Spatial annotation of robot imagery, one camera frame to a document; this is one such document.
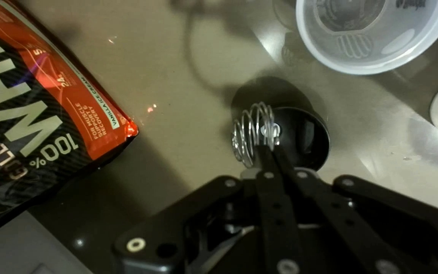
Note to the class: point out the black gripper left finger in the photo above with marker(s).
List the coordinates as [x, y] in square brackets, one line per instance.
[276, 219]

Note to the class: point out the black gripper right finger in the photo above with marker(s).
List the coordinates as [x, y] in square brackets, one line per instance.
[351, 244]

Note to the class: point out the silver wire whisk ball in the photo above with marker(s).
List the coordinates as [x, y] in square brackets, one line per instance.
[254, 127]

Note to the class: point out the black shaker lid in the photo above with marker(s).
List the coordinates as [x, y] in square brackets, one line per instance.
[304, 138]

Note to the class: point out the short clear shaker cup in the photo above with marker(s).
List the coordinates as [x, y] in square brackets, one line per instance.
[366, 37]

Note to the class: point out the black whey protein bag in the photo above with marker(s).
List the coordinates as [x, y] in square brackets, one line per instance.
[54, 121]

